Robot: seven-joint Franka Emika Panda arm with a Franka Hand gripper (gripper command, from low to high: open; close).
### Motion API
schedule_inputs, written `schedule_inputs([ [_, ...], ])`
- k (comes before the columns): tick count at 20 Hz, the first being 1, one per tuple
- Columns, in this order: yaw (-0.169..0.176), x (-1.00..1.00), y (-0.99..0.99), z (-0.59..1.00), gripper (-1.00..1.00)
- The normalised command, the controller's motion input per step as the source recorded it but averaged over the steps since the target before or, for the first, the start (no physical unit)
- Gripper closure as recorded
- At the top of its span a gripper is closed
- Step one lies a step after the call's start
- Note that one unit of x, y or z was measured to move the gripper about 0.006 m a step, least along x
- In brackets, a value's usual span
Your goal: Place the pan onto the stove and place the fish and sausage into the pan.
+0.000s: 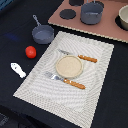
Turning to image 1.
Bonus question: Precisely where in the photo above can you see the white fish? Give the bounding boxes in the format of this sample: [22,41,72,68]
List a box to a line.
[10,63,26,78]

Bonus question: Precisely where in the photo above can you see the knife with wooden handle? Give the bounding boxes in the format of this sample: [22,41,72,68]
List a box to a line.
[58,49,98,63]

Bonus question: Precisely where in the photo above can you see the fork with wooden handle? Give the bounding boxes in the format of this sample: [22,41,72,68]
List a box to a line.
[45,72,85,89]

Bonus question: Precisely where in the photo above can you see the red sausage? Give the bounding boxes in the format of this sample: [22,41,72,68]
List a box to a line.
[25,46,36,58]

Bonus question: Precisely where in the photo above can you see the large grey pot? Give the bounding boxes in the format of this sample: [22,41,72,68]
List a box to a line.
[80,2,103,25]

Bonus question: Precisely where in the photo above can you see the black rear stove burner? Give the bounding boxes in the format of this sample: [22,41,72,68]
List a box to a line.
[69,0,84,6]

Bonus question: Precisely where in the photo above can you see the beige woven placemat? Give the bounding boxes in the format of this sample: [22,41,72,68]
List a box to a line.
[14,31,114,128]

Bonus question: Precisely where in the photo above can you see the beige bowl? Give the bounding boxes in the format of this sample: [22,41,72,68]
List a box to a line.
[119,5,128,30]

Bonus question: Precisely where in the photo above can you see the small grey saucepan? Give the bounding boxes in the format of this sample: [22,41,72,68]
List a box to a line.
[32,15,54,44]

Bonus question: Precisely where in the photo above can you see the black stove burner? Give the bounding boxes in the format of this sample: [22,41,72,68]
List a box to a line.
[69,0,84,6]
[60,9,76,20]

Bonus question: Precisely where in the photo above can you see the round beige plate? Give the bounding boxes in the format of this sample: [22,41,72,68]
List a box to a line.
[56,55,83,78]

